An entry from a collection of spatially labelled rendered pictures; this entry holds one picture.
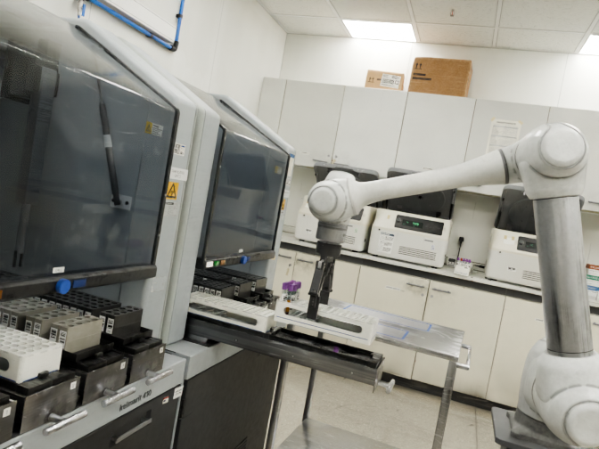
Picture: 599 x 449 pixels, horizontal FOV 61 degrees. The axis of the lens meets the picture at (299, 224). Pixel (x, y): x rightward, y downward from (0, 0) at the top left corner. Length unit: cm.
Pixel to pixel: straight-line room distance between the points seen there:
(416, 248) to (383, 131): 99
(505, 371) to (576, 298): 257
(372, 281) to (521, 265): 103
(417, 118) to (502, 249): 120
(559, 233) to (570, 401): 37
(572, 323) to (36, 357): 115
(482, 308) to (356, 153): 153
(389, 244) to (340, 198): 254
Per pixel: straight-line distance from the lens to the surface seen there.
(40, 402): 109
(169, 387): 148
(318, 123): 431
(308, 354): 152
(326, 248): 149
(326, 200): 128
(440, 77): 427
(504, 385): 393
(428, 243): 379
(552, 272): 135
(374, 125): 420
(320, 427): 236
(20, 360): 108
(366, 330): 148
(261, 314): 158
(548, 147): 128
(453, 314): 382
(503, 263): 379
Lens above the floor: 124
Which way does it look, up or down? 3 degrees down
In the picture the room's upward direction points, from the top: 10 degrees clockwise
